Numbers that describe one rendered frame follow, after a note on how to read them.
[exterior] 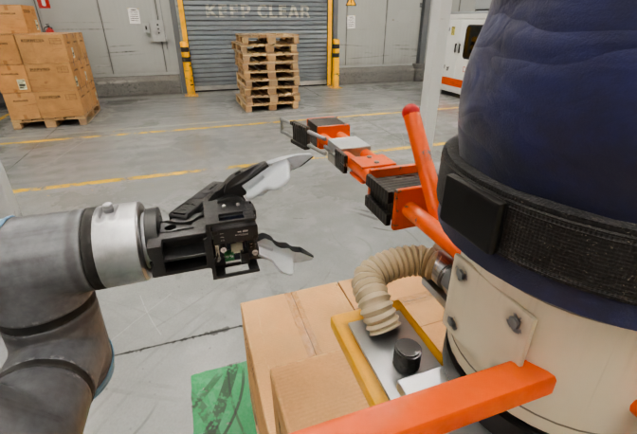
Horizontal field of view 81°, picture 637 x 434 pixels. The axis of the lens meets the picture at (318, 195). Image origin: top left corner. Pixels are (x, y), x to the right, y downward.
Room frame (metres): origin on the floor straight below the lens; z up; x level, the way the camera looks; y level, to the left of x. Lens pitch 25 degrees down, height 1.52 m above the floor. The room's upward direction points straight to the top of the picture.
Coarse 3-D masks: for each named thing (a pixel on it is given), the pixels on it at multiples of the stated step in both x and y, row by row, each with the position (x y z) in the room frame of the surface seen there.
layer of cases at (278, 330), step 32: (320, 288) 1.19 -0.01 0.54; (352, 288) 1.19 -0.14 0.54; (416, 288) 1.19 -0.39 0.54; (256, 320) 1.01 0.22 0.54; (288, 320) 1.01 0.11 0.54; (320, 320) 1.01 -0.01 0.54; (416, 320) 1.01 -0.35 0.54; (256, 352) 0.87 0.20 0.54; (288, 352) 0.87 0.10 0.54; (320, 352) 0.87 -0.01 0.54; (256, 384) 0.79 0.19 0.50; (256, 416) 0.92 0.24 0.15
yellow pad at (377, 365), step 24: (408, 312) 0.36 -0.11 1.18; (336, 336) 0.33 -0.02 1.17; (360, 336) 0.32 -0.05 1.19; (384, 336) 0.32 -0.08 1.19; (408, 336) 0.32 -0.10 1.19; (360, 360) 0.29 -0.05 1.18; (384, 360) 0.28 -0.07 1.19; (408, 360) 0.26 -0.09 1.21; (432, 360) 0.28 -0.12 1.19; (360, 384) 0.27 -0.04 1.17; (384, 384) 0.25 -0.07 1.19
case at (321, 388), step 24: (432, 336) 0.55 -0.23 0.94; (312, 360) 0.50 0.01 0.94; (336, 360) 0.49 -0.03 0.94; (288, 384) 0.44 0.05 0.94; (312, 384) 0.44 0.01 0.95; (336, 384) 0.44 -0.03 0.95; (288, 408) 0.39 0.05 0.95; (312, 408) 0.39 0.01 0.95; (336, 408) 0.39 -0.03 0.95; (360, 408) 0.39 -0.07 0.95; (288, 432) 0.35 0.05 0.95
